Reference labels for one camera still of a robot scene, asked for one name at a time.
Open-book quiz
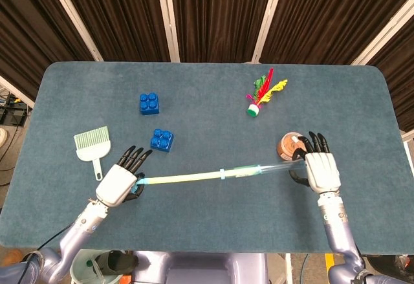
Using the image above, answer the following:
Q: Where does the long water pump toy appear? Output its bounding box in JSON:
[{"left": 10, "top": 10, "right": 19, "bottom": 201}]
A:
[{"left": 131, "top": 162, "right": 308, "bottom": 194}]

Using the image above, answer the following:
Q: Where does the clear jar of rubber bands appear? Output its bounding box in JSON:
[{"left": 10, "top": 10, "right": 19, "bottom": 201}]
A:
[{"left": 276, "top": 131, "right": 308, "bottom": 162}]

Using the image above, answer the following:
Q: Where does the pale green hand brush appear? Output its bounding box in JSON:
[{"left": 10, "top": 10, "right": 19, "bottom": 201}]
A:
[{"left": 73, "top": 126, "right": 112, "bottom": 181}]

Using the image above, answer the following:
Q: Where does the black floor equipment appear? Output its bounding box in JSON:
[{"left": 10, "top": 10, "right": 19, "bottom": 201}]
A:
[{"left": 0, "top": 91, "right": 27, "bottom": 125}]

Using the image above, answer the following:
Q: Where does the brown pleated curtain panel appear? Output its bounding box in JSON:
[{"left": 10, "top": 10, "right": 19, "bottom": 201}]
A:
[
  {"left": 56, "top": 0, "right": 171, "bottom": 63},
  {"left": 0, "top": 0, "right": 96, "bottom": 102},
  {"left": 260, "top": 0, "right": 414, "bottom": 65},
  {"left": 368, "top": 17, "right": 414, "bottom": 133},
  {"left": 169, "top": 0, "right": 278, "bottom": 63}
]

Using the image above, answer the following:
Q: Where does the lavender robot torso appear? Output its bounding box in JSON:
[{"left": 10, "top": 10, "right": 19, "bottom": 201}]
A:
[{"left": 127, "top": 250, "right": 292, "bottom": 284}]

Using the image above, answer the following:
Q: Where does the blue four-stud building block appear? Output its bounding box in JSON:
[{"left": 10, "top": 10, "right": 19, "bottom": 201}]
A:
[
  {"left": 149, "top": 128, "right": 175, "bottom": 153},
  {"left": 138, "top": 92, "right": 160, "bottom": 116}
]

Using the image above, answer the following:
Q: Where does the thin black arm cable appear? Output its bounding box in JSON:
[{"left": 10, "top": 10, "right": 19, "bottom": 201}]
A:
[{"left": 17, "top": 221, "right": 78, "bottom": 284}]

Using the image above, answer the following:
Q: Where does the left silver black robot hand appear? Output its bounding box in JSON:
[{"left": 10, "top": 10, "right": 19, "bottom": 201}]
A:
[{"left": 95, "top": 145, "right": 153, "bottom": 208}]

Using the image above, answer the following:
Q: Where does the pale green bucket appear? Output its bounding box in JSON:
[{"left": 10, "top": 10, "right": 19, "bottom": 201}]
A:
[{"left": 70, "top": 250, "right": 125, "bottom": 284}]

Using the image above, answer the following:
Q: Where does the colourful feather shuttlecock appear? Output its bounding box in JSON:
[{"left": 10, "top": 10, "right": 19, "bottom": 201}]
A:
[{"left": 245, "top": 67, "right": 289, "bottom": 117}]

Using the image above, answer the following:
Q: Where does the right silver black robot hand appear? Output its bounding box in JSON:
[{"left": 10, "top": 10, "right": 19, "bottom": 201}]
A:
[{"left": 289, "top": 131, "right": 342, "bottom": 196}]

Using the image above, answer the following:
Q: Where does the blue felt table cover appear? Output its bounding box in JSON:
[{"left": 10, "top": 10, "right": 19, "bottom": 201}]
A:
[{"left": 0, "top": 61, "right": 414, "bottom": 255}]

